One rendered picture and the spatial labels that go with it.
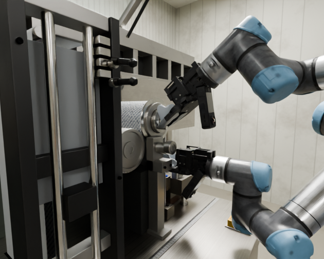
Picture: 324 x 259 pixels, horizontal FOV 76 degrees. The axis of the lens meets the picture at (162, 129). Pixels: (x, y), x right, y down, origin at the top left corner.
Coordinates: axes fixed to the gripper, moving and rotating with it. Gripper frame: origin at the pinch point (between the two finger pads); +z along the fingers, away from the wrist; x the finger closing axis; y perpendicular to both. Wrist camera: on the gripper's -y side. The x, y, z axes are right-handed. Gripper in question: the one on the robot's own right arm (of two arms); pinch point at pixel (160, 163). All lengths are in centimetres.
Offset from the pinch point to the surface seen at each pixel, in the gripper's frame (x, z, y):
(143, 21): -175, 160, 139
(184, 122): -68, 30, 9
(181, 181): -3.9, -6.3, -6.3
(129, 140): 17.9, -2.4, 11.1
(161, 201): 9.3, -7.3, -8.7
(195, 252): 10.6, -19.6, -19.0
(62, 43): 32.5, 3.3, 34.5
